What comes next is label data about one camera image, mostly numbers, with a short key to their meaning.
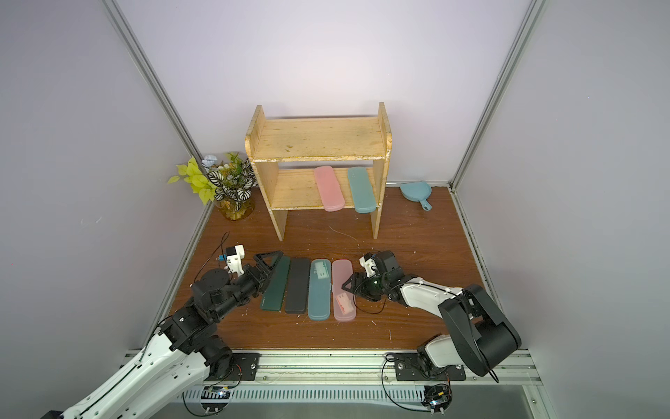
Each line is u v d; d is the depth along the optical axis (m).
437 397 0.70
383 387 0.69
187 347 0.51
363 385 0.71
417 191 1.18
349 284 0.82
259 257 0.63
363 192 0.89
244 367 0.73
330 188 0.90
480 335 0.42
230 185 0.90
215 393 0.72
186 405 0.67
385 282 0.70
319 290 0.88
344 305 0.83
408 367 0.72
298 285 0.88
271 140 0.74
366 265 0.83
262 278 0.62
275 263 0.64
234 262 0.66
